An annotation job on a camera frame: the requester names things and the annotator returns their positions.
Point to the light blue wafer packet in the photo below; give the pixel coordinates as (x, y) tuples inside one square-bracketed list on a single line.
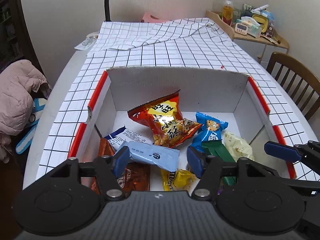
[(163, 157)]

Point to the white kitchen timer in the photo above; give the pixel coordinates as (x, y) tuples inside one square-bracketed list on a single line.
[(241, 29)]

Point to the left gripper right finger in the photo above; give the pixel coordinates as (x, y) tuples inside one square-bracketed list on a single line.
[(207, 169)]

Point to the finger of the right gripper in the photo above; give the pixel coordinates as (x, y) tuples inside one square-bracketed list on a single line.
[(308, 153)]

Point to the white navy biscuit packet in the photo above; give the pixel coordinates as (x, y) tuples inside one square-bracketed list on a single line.
[(122, 134)]

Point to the blue cookie packet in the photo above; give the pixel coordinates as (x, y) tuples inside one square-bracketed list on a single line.
[(210, 130)]

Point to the wooden chair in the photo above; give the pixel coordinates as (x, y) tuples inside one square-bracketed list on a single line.
[(298, 81)]

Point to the dark bookshelf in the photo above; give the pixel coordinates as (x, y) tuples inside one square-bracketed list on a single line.
[(15, 40)]

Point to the papers on table corner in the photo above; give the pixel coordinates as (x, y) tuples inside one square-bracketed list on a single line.
[(88, 42)]

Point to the green cracker packet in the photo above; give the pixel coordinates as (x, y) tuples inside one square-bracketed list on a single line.
[(217, 148)]

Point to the tissue box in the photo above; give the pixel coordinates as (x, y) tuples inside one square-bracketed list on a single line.
[(254, 28)]

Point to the pink puffer jacket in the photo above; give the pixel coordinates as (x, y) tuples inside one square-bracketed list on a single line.
[(20, 83)]

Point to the red cardboard box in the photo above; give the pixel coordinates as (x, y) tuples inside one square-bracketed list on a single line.
[(229, 96)]

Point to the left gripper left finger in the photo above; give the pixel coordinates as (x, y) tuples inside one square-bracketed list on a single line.
[(107, 170)]

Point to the yellow candy packet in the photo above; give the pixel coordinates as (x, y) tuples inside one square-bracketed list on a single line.
[(180, 180)]

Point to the orange drink bottle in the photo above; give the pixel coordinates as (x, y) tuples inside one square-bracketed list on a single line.
[(227, 12)]

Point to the cream yellow snack packet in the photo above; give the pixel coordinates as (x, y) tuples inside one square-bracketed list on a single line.
[(237, 146)]

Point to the red yellow chips bag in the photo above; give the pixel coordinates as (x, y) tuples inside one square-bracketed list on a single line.
[(164, 118)]

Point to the yellow retro radio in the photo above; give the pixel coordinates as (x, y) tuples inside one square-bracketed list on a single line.
[(267, 25)]

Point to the white grid tablecloth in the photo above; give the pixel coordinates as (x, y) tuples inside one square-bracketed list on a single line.
[(197, 43)]

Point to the wooden corner cabinet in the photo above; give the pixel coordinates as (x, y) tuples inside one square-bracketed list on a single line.
[(251, 39)]

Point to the dark red foil snack bag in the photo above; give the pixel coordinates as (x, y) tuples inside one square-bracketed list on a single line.
[(136, 176)]

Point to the blue white bag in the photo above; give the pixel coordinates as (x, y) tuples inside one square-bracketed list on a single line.
[(25, 142)]

